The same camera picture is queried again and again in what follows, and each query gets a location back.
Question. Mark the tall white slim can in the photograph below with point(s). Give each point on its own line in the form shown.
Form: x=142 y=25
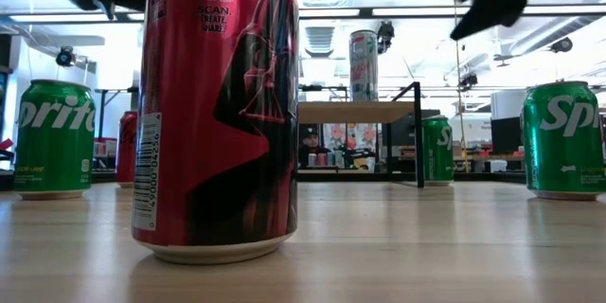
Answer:
x=363 y=71

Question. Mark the green Sprite can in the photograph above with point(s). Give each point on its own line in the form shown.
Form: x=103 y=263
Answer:
x=563 y=151
x=438 y=161
x=54 y=151

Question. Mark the wooden shelf black metal legs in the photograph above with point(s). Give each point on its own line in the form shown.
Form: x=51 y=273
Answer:
x=355 y=111

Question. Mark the black monitor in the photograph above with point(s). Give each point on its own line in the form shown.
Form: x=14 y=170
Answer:
x=505 y=135

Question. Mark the black legged table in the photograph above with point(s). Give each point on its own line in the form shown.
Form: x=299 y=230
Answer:
x=100 y=113

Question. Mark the red can black print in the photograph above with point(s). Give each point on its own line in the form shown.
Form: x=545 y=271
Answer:
x=127 y=151

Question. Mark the red black Darth Vader can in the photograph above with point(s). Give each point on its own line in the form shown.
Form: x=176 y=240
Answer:
x=213 y=151

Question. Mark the floral printed poster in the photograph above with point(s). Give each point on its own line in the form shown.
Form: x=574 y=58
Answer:
x=351 y=136

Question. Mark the small silver can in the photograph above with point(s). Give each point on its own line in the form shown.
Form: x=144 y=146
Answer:
x=330 y=158

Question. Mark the person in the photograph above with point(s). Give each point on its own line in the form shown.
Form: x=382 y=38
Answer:
x=310 y=144

